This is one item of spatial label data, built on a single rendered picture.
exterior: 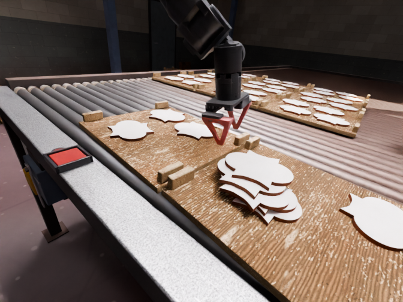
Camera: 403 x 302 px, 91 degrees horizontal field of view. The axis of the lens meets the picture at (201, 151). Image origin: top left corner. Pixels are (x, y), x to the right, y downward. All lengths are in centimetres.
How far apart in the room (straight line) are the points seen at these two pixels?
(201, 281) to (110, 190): 24
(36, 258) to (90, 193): 120
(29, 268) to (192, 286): 135
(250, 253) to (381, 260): 19
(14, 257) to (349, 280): 161
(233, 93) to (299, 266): 32
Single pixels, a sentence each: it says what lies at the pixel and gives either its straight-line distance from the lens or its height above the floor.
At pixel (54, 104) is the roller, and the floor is 92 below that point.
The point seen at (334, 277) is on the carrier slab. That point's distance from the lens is 35.
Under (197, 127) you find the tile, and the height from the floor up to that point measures 94.
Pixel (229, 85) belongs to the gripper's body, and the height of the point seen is 111.
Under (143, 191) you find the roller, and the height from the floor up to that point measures 91.
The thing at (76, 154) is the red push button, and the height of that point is 93.
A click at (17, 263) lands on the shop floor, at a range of 165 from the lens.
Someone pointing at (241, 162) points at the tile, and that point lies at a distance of 42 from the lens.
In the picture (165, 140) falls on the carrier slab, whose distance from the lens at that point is 57.
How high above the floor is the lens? 119
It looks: 29 degrees down
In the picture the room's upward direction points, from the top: 6 degrees clockwise
